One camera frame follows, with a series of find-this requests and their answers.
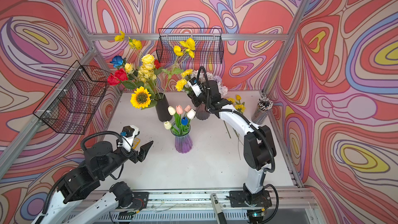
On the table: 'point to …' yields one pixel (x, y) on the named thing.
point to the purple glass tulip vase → (183, 141)
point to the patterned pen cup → (264, 106)
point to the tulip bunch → (179, 113)
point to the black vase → (161, 106)
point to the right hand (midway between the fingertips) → (191, 96)
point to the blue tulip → (184, 121)
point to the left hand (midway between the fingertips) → (147, 138)
